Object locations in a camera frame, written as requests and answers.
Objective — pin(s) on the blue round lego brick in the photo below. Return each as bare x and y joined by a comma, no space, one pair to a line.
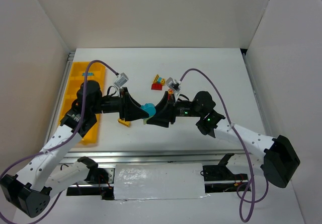
149,108

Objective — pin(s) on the red yellow blue lego stack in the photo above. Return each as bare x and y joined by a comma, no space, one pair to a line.
158,83

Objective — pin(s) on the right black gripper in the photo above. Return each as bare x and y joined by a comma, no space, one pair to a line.
171,108

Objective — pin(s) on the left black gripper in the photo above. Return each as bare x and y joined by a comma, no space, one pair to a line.
125,104

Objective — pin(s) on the white taped cover panel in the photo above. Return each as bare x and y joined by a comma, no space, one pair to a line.
158,181

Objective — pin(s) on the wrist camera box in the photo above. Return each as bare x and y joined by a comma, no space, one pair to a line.
120,80
175,86

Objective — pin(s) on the red round lego stack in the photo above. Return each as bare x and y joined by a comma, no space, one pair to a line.
170,91

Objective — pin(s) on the yellow compartment bin tray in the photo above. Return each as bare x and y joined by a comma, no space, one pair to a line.
75,79

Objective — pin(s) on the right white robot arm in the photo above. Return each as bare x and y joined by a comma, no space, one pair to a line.
279,158

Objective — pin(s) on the yellow green lego stack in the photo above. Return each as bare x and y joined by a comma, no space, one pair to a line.
123,122

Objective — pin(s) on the light green curved lego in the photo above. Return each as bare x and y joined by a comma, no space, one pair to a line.
146,120

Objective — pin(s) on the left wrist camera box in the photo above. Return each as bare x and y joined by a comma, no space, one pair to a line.
120,80

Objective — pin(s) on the aluminium rail frame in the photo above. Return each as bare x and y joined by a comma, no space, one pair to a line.
220,71

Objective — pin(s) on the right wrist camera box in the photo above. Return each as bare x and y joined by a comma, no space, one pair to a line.
175,86

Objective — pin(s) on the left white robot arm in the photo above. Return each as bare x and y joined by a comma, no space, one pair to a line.
32,187

